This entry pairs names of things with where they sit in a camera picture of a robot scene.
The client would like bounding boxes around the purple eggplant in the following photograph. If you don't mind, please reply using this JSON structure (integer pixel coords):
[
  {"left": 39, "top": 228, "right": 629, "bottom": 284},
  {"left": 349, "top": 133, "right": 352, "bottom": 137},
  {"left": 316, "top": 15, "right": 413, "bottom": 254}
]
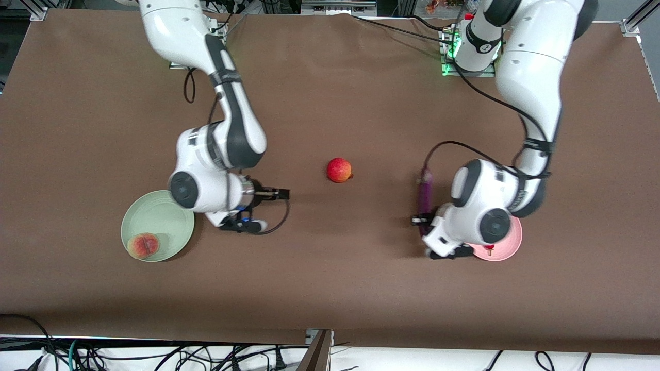
[{"left": 417, "top": 167, "right": 435, "bottom": 235}]

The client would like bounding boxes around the red apple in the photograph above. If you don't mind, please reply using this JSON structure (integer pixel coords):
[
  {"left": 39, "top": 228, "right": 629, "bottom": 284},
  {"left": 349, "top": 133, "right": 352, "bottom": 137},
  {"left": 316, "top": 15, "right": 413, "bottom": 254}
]
[{"left": 326, "top": 158, "right": 354, "bottom": 183}]

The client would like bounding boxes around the peach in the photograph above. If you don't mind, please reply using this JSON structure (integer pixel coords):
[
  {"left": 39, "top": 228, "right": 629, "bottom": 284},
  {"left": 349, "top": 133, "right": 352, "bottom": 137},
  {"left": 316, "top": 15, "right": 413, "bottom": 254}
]
[{"left": 127, "top": 233, "right": 160, "bottom": 260}]

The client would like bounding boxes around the pink plate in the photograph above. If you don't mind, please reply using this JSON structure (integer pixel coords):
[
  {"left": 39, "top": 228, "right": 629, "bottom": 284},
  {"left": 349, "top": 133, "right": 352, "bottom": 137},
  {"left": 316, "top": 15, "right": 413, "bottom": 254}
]
[{"left": 472, "top": 216, "right": 523, "bottom": 262}]

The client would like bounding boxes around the brown table cover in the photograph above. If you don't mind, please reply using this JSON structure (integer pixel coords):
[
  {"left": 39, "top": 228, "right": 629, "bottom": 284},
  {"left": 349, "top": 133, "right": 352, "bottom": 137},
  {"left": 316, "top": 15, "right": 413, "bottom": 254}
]
[{"left": 0, "top": 9, "right": 660, "bottom": 356}]

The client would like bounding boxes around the pale green plate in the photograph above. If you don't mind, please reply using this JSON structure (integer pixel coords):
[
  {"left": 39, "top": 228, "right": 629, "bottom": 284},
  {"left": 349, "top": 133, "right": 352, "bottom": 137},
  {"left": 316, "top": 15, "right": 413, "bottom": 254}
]
[{"left": 121, "top": 190, "right": 196, "bottom": 262}]

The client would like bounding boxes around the grey metal box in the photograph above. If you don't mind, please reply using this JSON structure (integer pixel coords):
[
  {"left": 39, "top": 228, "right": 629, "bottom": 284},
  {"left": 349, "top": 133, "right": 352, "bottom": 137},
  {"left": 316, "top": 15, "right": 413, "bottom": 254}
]
[{"left": 301, "top": 0, "right": 378, "bottom": 16}]

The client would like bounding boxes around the aluminium corner profile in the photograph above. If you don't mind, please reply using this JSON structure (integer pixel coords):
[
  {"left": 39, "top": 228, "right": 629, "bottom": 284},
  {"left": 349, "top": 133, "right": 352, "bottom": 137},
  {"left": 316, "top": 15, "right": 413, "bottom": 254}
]
[
  {"left": 620, "top": 0, "right": 660, "bottom": 38},
  {"left": 21, "top": 0, "right": 50, "bottom": 21}
]

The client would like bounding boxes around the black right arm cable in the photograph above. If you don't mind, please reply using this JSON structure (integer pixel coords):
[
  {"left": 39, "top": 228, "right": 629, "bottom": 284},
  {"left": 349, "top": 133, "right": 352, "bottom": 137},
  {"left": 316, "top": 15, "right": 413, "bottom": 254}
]
[{"left": 184, "top": 67, "right": 290, "bottom": 236}]

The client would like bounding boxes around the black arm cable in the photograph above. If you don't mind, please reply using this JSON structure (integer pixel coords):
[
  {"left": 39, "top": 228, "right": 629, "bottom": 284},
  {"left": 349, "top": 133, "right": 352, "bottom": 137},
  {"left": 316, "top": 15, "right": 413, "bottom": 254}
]
[
  {"left": 423, "top": 52, "right": 552, "bottom": 181},
  {"left": 184, "top": 67, "right": 290, "bottom": 236}
]

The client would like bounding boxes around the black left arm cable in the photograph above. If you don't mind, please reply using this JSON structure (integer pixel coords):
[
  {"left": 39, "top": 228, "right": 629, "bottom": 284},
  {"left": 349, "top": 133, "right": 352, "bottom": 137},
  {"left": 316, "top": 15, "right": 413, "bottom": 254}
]
[{"left": 423, "top": 52, "right": 552, "bottom": 181}]

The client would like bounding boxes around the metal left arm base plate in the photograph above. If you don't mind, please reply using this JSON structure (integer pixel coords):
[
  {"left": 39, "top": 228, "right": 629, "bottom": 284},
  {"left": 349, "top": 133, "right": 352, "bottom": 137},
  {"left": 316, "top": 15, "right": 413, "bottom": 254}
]
[{"left": 440, "top": 28, "right": 498, "bottom": 78}]

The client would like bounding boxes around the aluminium profile post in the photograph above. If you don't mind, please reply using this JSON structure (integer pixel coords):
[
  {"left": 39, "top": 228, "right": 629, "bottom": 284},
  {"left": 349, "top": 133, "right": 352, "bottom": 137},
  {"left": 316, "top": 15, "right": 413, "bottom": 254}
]
[{"left": 296, "top": 329, "right": 335, "bottom": 371}]

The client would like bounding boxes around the long black table cable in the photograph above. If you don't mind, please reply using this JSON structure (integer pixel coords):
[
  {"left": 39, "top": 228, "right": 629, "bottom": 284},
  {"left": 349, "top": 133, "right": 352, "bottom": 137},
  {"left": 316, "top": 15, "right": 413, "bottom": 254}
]
[{"left": 351, "top": 15, "right": 449, "bottom": 44}]

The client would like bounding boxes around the short black table cable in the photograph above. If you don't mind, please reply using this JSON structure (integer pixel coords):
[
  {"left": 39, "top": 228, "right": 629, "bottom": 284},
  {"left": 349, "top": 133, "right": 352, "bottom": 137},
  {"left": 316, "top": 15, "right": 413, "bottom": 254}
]
[{"left": 407, "top": 14, "right": 447, "bottom": 31}]

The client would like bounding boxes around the thick black floor cable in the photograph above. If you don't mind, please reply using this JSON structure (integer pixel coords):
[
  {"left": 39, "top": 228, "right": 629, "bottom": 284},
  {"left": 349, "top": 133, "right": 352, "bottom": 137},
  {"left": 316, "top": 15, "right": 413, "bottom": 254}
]
[{"left": 0, "top": 313, "right": 55, "bottom": 371}]

